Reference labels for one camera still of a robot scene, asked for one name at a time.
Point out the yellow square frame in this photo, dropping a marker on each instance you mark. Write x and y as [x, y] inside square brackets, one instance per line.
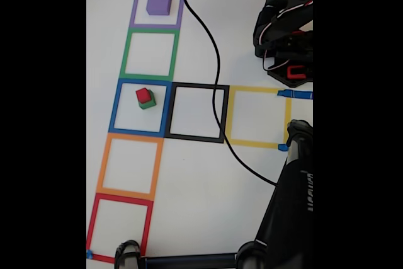
[230, 117]

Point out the large purple cube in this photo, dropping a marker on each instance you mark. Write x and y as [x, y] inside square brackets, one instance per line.
[159, 3]

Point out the black square frame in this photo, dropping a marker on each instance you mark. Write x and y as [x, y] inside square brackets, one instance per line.
[168, 111]

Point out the orange square frame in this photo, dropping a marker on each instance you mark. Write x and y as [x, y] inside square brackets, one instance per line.
[102, 168]

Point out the blue square frame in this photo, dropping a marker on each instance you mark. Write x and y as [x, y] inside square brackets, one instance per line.
[114, 111]

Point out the purple square frame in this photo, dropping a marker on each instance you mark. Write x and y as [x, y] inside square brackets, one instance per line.
[134, 10]

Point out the red base clamp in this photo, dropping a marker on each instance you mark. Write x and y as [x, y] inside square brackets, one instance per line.
[289, 72]

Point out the black camera tripod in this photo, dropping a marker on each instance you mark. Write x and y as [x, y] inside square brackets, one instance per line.
[289, 206]

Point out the green cube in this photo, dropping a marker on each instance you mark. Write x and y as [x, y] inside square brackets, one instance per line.
[148, 102]

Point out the green square frame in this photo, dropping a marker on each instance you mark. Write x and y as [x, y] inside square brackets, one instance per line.
[124, 58]

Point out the small red cube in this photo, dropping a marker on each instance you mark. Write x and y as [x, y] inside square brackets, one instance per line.
[142, 94]

